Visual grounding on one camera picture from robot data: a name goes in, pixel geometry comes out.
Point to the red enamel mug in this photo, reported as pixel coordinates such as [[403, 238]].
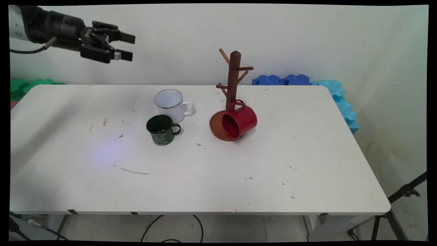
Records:
[[244, 119]]

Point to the white enamel mug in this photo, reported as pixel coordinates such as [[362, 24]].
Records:
[[169, 102]]

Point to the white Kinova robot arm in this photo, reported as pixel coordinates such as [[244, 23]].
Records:
[[16, 22]]

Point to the light blue foam mat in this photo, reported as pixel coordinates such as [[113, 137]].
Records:
[[344, 106]]

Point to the green foam mat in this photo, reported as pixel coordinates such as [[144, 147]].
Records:
[[24, 87]]

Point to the white table leg frame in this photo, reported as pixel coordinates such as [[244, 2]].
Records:
[[327, 227]]

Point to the dark green enamel mug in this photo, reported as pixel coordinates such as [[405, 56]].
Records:
[[162, 133]]

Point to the black tripod stand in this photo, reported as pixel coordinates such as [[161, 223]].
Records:
[[392, 198]]

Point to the dark blue foam mat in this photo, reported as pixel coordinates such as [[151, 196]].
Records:
[[273, 80]]

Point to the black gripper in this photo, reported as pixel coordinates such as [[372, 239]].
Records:
[[70, 30]]

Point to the red foam mat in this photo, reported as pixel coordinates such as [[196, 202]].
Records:
[[13, 104]]

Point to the brown wooden mug tree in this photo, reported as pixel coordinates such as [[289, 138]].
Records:
[[233, 78]]

